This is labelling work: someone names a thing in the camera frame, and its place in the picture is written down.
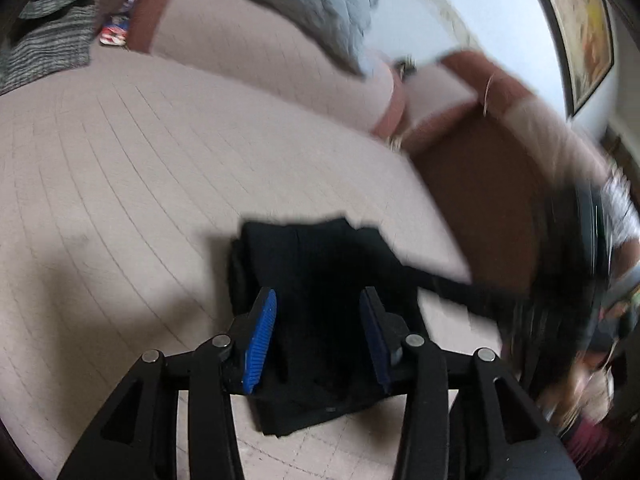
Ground brown upholstered headboard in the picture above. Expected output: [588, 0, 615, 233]
[403, 112, 586, 295]

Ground pink pillow with brown band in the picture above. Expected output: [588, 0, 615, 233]
[387, 50, 612, 185]

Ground framed painting on wall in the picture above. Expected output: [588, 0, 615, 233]
[539, 0, 615, 117]

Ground checkered shirt garment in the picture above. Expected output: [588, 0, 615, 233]
[1, 0, 98, 94]

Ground pink quilted bedspread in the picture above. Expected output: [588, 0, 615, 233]
[0, 0, 507, 480]

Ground black pants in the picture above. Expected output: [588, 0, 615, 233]
[228, 218, 427, 437]

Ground person's right hand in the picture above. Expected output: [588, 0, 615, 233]
[536, 350, 614, 434]

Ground white grey patterned cloth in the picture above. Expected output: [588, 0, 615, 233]
[600, 166, 640, 248]

